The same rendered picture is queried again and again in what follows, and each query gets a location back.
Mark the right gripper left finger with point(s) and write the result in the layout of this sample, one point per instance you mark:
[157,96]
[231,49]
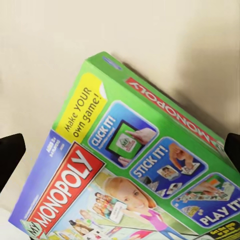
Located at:
[12,149]

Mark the bed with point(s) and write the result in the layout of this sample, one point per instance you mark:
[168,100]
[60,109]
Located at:
[188,50]

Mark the board game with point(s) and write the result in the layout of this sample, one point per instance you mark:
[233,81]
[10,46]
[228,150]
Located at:
[124,162]

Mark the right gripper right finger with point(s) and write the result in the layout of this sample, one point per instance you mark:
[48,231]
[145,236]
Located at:
[232,149]

